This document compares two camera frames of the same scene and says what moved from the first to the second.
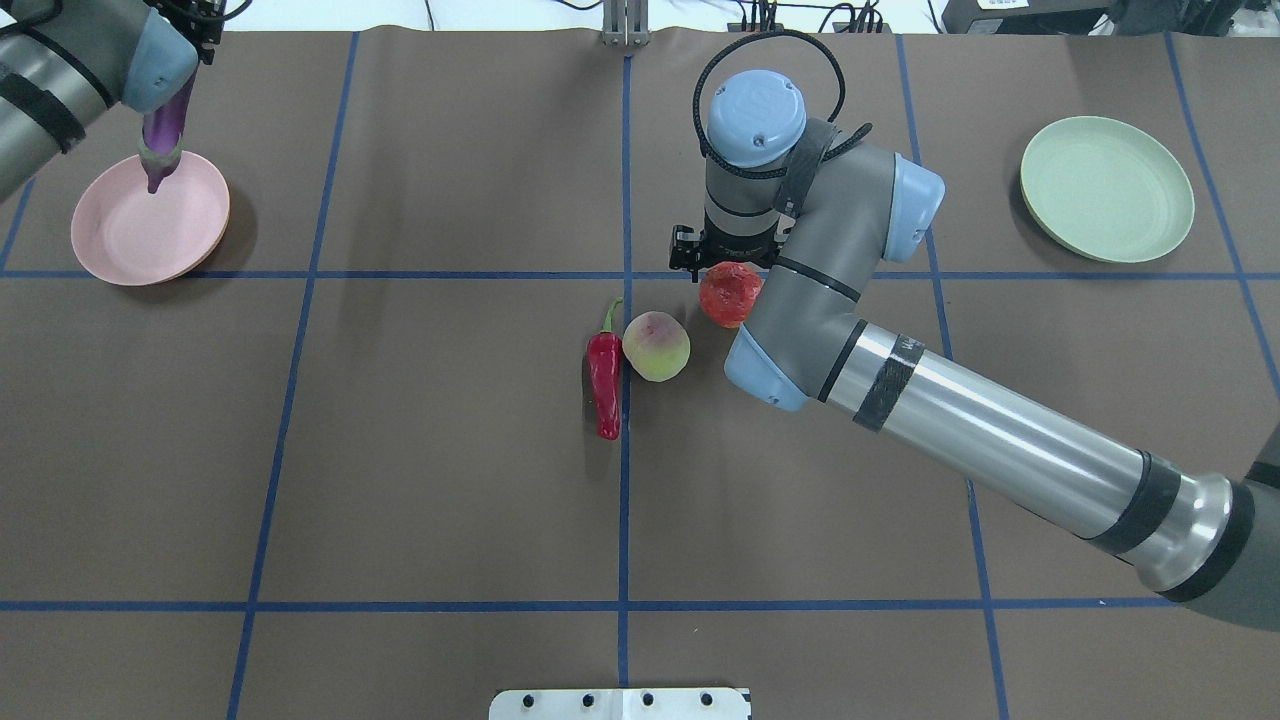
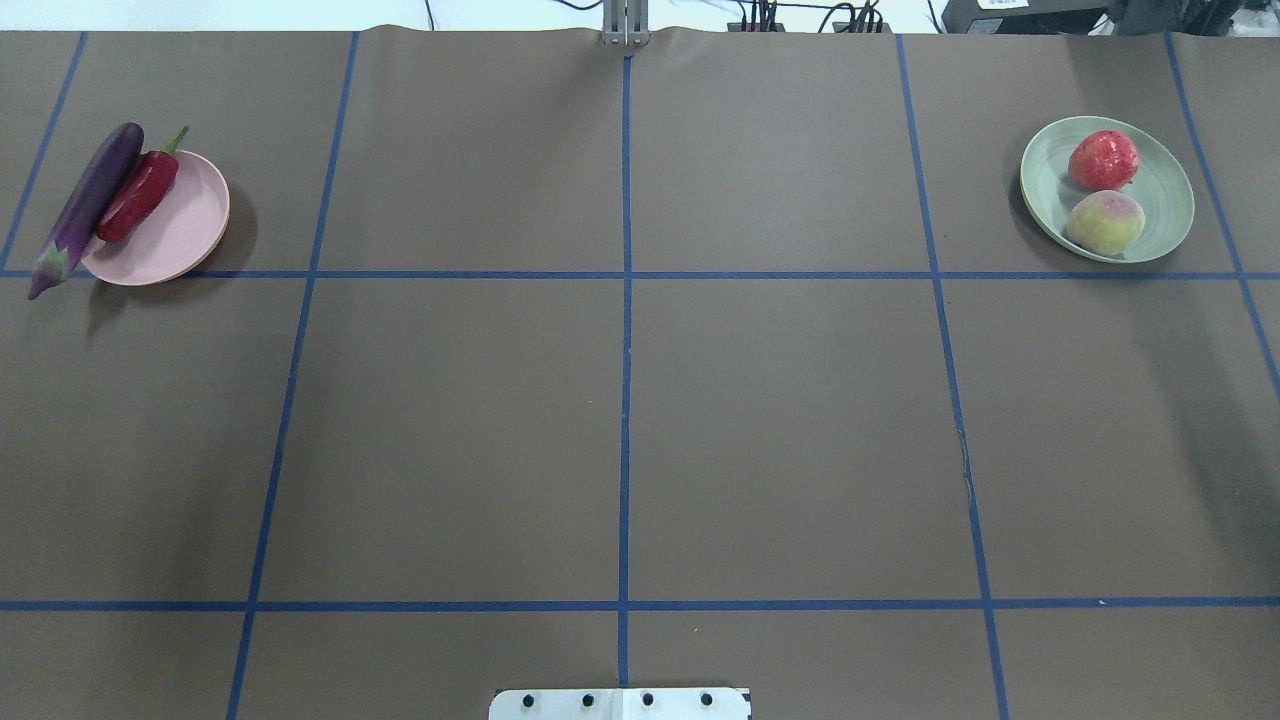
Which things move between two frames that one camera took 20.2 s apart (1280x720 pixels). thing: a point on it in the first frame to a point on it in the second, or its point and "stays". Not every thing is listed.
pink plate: (125, 234) stays
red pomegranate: (728, 291) to (1103, 160)
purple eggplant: (162, 138) to (97, 203)
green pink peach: (656, 345) to (1105, 223)
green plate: (1106, 190) stays
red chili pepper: (605, 354) to (149, 181)
